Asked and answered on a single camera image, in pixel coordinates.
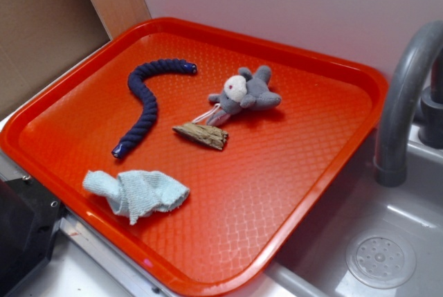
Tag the light blue cloth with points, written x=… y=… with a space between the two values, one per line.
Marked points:
x=137 y=193

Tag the grey plastic sink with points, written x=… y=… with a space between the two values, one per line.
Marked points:
x=363 y=239

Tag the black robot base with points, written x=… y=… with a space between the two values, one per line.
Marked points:
x=30 y=220

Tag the grey toy faucet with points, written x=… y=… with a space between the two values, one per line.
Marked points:
x=412 y=75

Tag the grey plush toy animal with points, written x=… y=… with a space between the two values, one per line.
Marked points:
x=243 y=91

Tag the dark grey faucet handle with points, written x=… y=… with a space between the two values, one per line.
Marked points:
x=431 y=105

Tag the orange plastic tray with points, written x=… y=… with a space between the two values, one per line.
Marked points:
x=115 y=112

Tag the brown wood piece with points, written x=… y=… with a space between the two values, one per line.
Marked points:
x=205 y=135

